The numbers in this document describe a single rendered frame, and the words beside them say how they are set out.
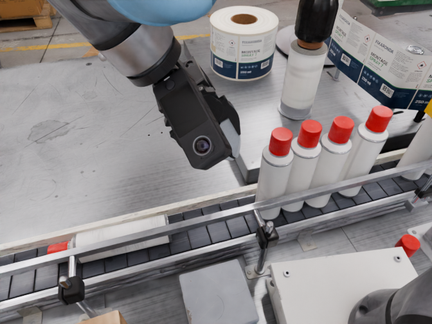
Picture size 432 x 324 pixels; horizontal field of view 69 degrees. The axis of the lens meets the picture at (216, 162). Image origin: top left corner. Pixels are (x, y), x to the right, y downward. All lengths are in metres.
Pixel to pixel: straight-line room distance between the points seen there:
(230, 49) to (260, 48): 0.08
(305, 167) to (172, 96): 0.28
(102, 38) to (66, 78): 0.87
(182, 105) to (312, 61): 0.47
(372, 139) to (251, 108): 0.38
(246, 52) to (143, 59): 0.63
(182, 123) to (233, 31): 0.61
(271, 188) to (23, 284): 0.45
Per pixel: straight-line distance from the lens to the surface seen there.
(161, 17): 0.22
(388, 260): 0.64
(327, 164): 0.57
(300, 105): 0.83
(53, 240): 0.64
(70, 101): 1.08
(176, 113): 0.36
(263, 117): 0.85
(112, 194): 0.76
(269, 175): 0.53
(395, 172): 0.68
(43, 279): 0.64
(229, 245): 0.60
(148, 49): 0.34
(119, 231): 0.58
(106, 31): 0.33
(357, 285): 0.60
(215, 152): 0.33
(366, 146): 0.61
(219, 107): 0.40
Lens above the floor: 1.40
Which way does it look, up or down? 47 degrees down
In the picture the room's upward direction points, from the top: straight up
